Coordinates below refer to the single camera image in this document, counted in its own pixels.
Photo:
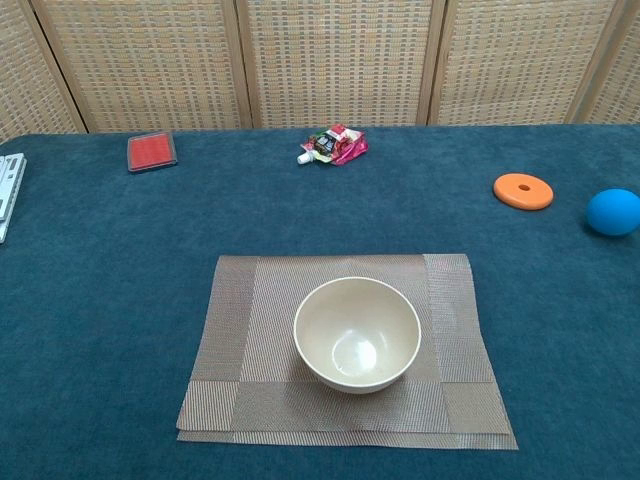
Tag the beige round bowl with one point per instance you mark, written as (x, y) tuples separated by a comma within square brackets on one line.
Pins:
[(357, 325)]

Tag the brown woven placemat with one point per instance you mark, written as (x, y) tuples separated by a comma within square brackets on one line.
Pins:
[(250, 410)]

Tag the crumpled spout snack pouch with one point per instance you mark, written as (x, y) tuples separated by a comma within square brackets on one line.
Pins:
[(335, 145)]

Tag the red flat case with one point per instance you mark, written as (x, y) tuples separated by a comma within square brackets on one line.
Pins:
[(152, 152)]

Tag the orange disc with hole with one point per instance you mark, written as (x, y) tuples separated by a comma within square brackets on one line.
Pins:
[(510, 194)]

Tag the teal tablecloth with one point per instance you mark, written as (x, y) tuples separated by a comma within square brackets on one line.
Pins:
[(100, 300)]

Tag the woven bamboo folding screen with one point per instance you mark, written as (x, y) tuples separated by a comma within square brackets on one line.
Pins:
[(150, 60)]

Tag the blue ball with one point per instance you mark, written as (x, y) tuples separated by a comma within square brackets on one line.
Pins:
[(612, 212)]

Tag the white folding stand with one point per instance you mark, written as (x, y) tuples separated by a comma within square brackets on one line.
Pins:
[(9, 195)]

